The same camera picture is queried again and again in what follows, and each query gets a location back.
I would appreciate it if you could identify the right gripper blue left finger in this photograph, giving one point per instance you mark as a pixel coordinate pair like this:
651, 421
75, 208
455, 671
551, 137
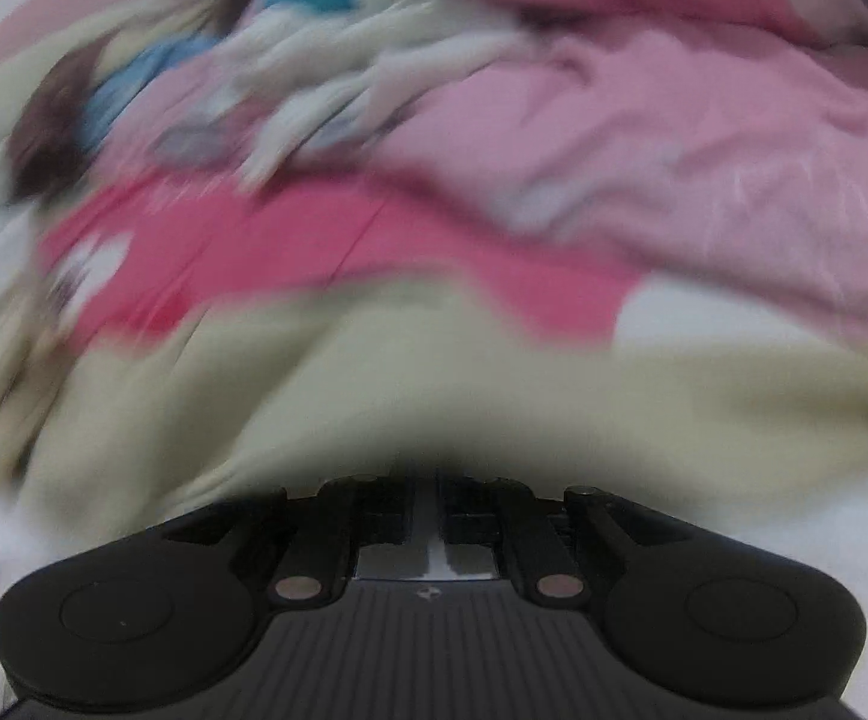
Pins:
318, 539

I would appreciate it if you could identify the dark brown garment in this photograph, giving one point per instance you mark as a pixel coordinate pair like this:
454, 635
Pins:
42, 151

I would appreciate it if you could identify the light pink quilt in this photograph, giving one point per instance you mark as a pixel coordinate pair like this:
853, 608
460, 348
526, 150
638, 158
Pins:
714, 149

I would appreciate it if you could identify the crumpled white cloth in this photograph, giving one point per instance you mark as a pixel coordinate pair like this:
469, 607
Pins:
359, 67

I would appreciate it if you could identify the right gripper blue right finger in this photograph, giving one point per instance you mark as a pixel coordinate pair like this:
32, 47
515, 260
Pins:
506, 519

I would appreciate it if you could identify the pink magenta floral bed blanket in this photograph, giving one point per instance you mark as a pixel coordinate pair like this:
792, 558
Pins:
141, 256

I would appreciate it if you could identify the light blue crumpled garment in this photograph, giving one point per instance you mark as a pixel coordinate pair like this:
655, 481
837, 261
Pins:
110, 99

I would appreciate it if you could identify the beige zip hoodie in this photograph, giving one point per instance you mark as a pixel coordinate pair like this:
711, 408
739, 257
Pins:
105, 432

